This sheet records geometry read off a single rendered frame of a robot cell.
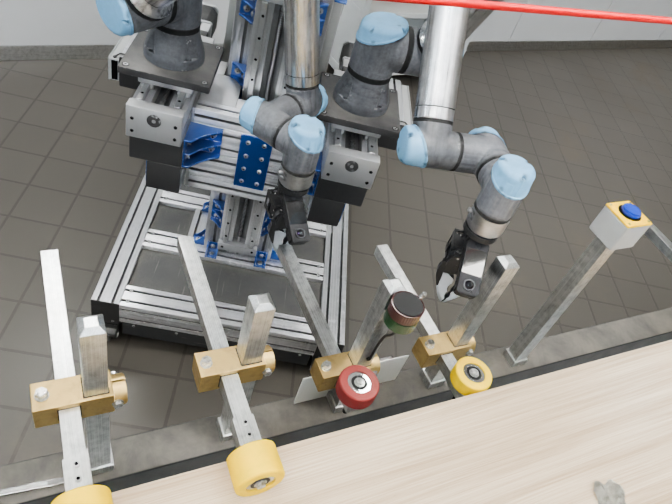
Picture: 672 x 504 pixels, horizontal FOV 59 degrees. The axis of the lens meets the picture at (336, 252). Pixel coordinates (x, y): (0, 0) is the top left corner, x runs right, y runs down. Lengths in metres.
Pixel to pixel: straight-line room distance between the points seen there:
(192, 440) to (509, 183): 0.78
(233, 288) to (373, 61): 1.00
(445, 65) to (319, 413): 0.76
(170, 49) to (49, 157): 1.49
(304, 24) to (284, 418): 0.82
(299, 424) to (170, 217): 1.26
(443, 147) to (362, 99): 0.48
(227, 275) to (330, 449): 1.22
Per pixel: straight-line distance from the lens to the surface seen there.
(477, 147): 1.17
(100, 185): 2.82
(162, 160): 1.64
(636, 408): 1.46
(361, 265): 2.66
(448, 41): 1.15
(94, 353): 0.92
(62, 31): 3.59
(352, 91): 1.57
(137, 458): 1.26
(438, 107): 1.13
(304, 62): 1.32
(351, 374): 1.16
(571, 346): 1.77
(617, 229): 1.31
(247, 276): 2.20
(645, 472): 1.37
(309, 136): 1.20
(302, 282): 1.34
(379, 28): 1.51
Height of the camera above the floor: 1.84
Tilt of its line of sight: 43 degrees down
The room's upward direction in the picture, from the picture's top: 20 degrees clockwise
